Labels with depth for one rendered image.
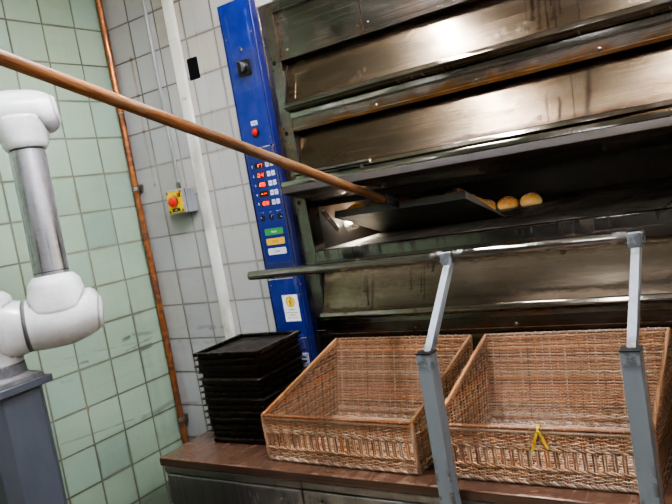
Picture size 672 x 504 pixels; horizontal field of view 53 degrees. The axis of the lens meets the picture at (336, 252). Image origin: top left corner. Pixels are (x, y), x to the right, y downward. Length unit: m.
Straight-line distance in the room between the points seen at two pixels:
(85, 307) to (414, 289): 1.07
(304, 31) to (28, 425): 1.57
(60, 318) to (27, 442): 0.36
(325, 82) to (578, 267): 1.06
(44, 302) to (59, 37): 1.34
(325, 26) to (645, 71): 1.07
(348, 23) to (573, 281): 1.14
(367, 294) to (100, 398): 1.20
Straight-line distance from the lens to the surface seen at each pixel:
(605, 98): 2.10
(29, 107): 2.18
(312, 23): 2.55
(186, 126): 1.73
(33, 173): 2.17
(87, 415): 2.96
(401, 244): 2.36
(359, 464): 2.08
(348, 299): 2.50
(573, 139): 1.98
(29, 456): 2.21
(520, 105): 2.18
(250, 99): 2.64
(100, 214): 3.02
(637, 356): 1.56
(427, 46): 2.30
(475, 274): 2.28
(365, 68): 2.39
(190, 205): 2.87
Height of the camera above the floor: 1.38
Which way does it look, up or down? 5 degrees down
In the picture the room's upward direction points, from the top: 10 degrees counter-clockwise
